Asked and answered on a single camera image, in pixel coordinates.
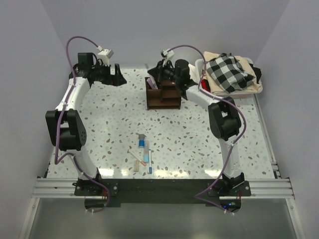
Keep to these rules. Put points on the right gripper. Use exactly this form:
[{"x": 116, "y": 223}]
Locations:
[{"x": 157, "y": 72}]

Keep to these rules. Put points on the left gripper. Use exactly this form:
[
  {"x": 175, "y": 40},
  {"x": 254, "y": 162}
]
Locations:
[{"x": 118, "y": 79}]

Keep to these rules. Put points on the brown wooden desk organizer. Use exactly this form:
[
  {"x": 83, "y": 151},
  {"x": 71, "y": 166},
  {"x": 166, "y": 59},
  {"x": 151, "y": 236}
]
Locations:
[{"x": 164, "y": 98}]

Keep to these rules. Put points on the blue grey correction bottle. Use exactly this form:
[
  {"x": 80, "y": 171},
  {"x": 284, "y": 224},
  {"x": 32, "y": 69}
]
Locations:
[{"x": 141, "y": 140}]

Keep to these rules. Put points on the white pen orange tip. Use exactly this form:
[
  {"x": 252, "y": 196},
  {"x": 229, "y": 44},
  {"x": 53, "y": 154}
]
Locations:
[{"x": 137, "y": 158}]

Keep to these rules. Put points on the blue white marker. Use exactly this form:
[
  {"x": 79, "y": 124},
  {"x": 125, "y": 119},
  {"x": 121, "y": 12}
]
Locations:
[{"x": 150, "y": 162}]

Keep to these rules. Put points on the grey white pen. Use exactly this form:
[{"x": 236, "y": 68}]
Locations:
[{"x": 154, "y": 84}]

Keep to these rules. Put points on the pink highlighter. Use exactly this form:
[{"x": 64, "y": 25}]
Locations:
[{"x": 149, "y": 81}]

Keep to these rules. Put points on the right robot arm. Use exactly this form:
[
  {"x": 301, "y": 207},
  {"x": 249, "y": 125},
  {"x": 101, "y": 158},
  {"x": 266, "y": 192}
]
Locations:
[{"x": 224, "y": 118}]

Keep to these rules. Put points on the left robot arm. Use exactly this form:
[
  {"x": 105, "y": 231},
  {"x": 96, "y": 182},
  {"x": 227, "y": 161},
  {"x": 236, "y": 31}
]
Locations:
[{"x": 66, "y": 130}]

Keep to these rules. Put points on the white laundry basket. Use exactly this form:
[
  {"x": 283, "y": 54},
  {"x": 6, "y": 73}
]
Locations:
[{"x": 229, "y": 79}]

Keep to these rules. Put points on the checkered black white cloth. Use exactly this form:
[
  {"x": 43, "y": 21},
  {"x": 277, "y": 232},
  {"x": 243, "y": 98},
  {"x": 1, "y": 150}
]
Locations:
[{"x": 228, "y": 73}]

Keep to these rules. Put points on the beige eraser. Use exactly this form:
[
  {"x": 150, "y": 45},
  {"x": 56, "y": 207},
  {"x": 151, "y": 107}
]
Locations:
[{"x": 136, "y": 166}]

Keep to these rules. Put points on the beige cloth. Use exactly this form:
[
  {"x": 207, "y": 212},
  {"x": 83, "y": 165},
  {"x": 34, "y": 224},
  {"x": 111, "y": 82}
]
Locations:
[{"x": 239, "y": 74}]

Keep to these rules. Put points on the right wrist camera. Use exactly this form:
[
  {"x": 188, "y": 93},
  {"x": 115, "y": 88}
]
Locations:
[{"x": 167, "y": 55}]

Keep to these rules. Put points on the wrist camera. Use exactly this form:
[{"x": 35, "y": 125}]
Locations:
[
  {"x": 106, "y": 54},
  {"x": 167, "y": 55}
]

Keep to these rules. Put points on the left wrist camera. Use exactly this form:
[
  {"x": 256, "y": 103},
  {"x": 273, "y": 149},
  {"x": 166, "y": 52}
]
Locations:
[{"x": 106, "y": 54}]

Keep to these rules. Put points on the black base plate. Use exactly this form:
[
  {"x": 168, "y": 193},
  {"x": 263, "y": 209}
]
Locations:
[{"x": 115, "y": 192}]

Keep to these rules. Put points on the aluminium rail frame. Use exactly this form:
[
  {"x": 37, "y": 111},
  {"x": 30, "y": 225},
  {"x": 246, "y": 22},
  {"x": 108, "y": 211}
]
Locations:
[{"x": 54, "y": 212}]

